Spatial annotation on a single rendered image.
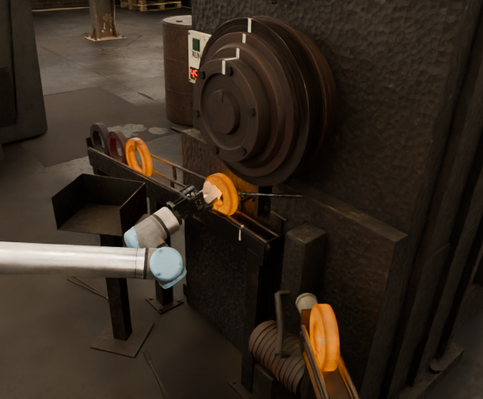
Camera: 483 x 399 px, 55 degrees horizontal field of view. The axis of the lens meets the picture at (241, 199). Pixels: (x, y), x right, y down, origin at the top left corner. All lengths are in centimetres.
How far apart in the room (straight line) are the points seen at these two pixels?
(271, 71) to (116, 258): 65
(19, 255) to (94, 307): 102
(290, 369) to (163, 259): 46
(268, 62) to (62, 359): 148
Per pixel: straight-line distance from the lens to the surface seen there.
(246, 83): 120
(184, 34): 416
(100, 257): 134
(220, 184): 158
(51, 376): 210
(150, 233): 147
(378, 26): 122
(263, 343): 141
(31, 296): 249
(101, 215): 184
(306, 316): 123
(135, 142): 203
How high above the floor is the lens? 153
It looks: 29 degrees down
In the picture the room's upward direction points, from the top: 2 degrees clockwise
